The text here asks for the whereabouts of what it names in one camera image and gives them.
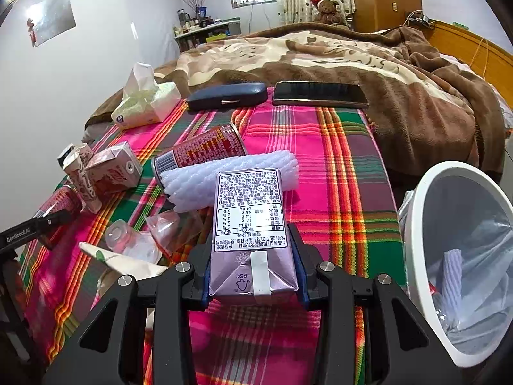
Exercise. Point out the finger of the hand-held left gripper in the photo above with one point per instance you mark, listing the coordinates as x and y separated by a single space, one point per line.
58 217

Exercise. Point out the brown teddy bear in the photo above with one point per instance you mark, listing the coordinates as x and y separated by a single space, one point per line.
328 10

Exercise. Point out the wooden headboard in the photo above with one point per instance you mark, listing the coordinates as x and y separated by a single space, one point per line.
461 44

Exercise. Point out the brown patterned blanket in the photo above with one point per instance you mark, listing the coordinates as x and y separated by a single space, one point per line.
421 108

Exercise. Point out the white foam fruit net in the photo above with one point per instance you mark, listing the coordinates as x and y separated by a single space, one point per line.
200 180
453 276

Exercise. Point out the black smartphone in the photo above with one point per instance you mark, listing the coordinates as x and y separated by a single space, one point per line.
320 94

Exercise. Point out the purple drink carton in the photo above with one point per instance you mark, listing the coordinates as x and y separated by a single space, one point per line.
248 216

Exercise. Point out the crushed red and white carton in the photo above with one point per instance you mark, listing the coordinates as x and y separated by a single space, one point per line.
82 180

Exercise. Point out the clear plastic cup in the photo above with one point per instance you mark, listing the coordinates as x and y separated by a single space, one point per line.
132 240

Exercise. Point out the white tissue pack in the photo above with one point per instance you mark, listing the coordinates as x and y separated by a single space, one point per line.
160 100

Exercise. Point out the red and white drink carton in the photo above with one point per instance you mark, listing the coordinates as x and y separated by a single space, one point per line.
112 168

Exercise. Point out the pink plaid cloth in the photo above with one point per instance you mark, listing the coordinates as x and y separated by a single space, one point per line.
340 192

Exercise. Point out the clear plastic wrapper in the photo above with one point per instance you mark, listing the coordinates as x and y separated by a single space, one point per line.
176 228

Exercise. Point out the red drink can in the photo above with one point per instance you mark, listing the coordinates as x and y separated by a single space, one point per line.
60 200
200 148

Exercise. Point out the cluttered side table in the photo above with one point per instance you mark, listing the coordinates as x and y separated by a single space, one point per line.
204 34

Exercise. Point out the silver wall poster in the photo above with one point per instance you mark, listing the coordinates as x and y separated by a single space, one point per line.
52 18

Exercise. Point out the white trash bin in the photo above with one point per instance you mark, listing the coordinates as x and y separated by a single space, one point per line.
421 216

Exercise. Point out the cream paper wrapper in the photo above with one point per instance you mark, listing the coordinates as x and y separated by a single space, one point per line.
128 264

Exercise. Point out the dark blue glasses case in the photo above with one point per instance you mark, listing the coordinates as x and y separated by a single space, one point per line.
228 94

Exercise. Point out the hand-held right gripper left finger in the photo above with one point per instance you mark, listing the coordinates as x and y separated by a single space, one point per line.
200 288

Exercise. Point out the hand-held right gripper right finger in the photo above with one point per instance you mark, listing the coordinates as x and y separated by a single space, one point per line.
302 288

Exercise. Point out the clear plastic bin liner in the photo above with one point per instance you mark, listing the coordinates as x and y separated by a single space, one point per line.
481 248

